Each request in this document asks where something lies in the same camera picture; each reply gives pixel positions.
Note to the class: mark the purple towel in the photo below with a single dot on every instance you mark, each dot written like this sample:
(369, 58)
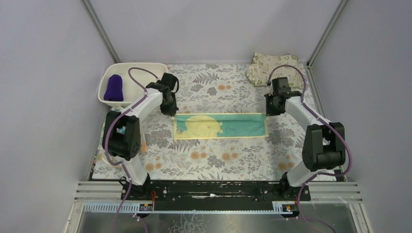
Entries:
(114, 89)

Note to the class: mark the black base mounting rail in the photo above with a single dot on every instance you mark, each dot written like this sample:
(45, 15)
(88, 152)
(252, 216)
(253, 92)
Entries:
(174, 195)

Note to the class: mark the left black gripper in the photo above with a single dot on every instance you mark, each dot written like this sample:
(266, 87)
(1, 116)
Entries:
(169, 109)

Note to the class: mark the cream patterned folded towel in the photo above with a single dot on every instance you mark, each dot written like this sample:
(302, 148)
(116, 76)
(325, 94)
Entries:
(262, 65)

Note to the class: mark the white cable duct strip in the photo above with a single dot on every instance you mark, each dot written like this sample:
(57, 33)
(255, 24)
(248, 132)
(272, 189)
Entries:
(111, 207)

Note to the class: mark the yellow teal patterned towel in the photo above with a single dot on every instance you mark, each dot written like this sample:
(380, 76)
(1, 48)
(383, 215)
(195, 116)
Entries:
(219, 126)

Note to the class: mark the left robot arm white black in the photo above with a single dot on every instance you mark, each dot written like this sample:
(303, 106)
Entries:
(122, 137)

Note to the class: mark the white rectangular basin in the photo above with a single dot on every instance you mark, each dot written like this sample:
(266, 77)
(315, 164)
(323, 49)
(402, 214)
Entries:
(131, 91)

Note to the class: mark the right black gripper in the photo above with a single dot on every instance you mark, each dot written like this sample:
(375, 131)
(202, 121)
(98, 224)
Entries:
(271, 107)

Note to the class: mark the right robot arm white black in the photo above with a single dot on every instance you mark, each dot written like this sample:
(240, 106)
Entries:
(323, 147)

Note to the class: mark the white bear patterned towel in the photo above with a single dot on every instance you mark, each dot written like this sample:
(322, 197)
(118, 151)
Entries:
(100, 154)

